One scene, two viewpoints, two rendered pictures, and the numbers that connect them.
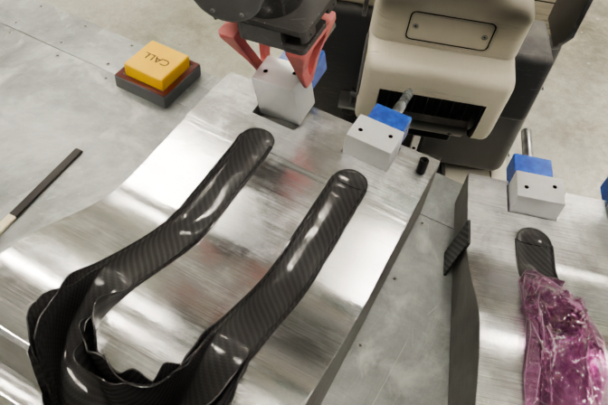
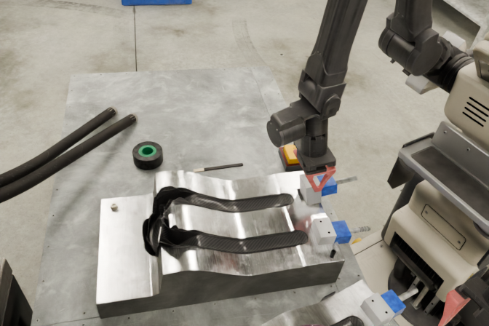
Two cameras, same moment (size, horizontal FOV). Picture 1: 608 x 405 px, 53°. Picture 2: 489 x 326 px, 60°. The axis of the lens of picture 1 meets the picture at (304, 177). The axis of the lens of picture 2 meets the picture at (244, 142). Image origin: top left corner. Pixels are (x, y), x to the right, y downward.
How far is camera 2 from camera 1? 0.50 m
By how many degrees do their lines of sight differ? 36
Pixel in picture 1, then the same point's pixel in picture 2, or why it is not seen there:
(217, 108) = (286, 179)
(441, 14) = (439, 214)
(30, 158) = (226, 156)
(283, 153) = (289, 209)
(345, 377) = (238, 301)
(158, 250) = (216, 204)
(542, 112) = not seen: outside the picture
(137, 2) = (385, 130)
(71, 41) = not seen: hidden behind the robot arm
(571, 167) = not seen: outside the picture
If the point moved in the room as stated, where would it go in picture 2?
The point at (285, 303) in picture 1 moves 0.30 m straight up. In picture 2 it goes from (232, 250) to (244, 143)
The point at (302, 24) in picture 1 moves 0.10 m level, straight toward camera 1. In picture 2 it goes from (311, 164) to (273, 183)
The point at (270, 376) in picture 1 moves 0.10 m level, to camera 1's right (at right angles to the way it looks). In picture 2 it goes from (197, 255) to (225, 297)
